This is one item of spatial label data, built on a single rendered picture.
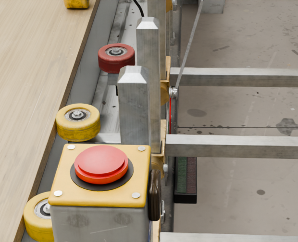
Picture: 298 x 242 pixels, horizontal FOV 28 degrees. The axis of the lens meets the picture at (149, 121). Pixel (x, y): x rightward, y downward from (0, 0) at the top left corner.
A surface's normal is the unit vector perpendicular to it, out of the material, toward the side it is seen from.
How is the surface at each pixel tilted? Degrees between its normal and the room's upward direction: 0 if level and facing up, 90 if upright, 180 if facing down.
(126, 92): 90
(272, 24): 0
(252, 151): 90
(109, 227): 90
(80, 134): 90
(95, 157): 0
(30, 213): 0
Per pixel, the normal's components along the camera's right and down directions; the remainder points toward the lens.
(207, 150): -0.06, 0.56
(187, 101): -0.02, -0.83
